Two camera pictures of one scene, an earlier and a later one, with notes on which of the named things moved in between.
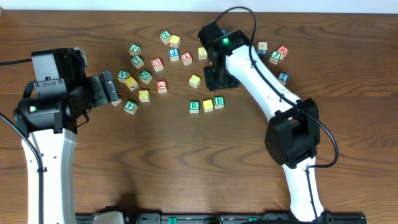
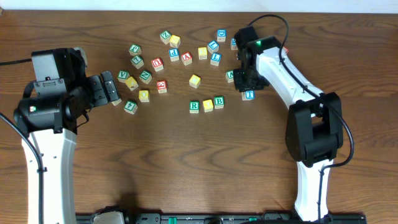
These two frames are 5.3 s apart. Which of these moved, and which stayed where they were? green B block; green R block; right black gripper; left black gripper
Moved: right black gripper
Stayed: left black gripper; green R block; green B block
